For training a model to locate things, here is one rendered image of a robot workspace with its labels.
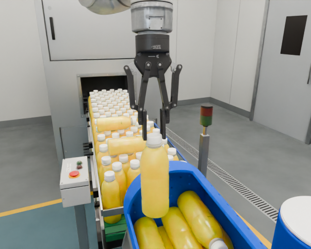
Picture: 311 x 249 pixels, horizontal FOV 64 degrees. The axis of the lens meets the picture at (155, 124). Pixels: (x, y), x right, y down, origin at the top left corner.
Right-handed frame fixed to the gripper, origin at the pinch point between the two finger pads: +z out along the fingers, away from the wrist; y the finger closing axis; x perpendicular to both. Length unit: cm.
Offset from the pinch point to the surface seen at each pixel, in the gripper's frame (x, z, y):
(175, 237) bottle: -0.5, 31.3, 5.3
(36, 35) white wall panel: 409, -61, -129
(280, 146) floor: 261, 109, 232
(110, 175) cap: 29.8, 25.7, -11.5
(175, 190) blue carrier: 14.1, 25.8, 9.2
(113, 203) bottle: 29.3, 36.9, -11.0
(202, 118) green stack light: 60, 13, 35
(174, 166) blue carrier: 9.3, 15.3, 7.5
